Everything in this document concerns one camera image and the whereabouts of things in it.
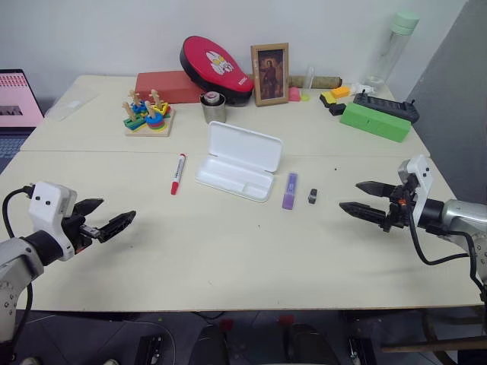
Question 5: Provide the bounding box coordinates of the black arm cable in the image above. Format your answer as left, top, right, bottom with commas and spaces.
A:
2, 185, 38, 355
406, 212, 487, 305

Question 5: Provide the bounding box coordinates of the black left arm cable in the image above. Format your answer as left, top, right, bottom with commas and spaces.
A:
2, 185, 38, 355

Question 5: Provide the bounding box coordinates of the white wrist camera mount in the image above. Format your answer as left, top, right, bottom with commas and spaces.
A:
27, 182, 78, 262
396, 154, 434, 230

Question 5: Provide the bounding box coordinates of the wooden framed portrait picture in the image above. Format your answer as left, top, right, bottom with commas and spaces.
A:
250, 42, 291, 108

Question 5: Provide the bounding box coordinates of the metal cup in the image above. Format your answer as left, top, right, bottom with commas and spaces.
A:
199, 90, 228, 125

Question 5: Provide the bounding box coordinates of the clear plastic tube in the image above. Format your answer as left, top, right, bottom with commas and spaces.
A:
303, 65, 317, 96

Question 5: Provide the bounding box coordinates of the white plastic case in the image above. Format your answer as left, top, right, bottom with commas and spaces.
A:
194, 120, 284, 204

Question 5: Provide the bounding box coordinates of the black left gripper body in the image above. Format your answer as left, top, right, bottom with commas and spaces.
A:
60, 206, 103, 255

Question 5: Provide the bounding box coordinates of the colourful wooden stacking toy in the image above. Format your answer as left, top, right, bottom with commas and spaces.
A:
121, 88, 177, 138

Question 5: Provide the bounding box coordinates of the clear bottle with green lid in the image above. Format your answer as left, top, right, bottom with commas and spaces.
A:
361, 11, 421, 94

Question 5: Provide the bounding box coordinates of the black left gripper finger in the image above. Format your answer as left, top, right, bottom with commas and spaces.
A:
99, 209, 137, 243
74, 198, 105, 221

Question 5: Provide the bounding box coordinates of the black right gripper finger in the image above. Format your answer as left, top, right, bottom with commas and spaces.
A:
355, 181, 401, 199
339, 201, 390, 227

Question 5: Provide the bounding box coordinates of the open laptop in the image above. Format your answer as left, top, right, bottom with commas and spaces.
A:
0, 68, 46, 173

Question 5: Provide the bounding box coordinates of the clear plastic sleeve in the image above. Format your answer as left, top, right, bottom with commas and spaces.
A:
44, 84, 100, 123

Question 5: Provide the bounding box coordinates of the green rectangular box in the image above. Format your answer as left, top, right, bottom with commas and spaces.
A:
339, 102, 413, 144

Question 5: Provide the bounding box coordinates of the red rectangular box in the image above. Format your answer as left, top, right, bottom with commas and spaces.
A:
134, 70, 207, 106

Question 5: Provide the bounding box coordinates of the yellow black sponge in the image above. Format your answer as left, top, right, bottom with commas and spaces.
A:
319, 90, 339, 110

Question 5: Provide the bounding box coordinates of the red black boxing pad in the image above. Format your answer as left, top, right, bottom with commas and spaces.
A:
178, 35, 256, 108

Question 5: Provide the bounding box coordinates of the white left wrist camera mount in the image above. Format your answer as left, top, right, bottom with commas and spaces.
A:
27, 182, 78, 262

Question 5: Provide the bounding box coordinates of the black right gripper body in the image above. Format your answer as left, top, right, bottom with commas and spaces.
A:
380, 173, 420, 234

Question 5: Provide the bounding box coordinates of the white crumpled paper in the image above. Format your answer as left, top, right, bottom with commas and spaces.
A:
347, 81, 376, 97

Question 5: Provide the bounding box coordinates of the red whiteboard marker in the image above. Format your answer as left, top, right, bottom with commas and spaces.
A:
170, 152, 188, 196

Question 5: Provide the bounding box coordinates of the purple eraser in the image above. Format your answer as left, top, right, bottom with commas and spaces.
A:
281, 172, 299, 211

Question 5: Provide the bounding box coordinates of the dark rounded shape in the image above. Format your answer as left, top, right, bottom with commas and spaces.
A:
286, 322, 336, 365
193, 324, 230, 365

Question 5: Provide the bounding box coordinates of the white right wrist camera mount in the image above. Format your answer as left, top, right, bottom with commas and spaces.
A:
396, 154, 434, 230

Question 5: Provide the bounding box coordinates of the brown rolled scroll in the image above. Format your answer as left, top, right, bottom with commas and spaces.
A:
287, 74, 345, 90

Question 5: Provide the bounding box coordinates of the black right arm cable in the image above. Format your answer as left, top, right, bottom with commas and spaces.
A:
406, 212, 487, 305

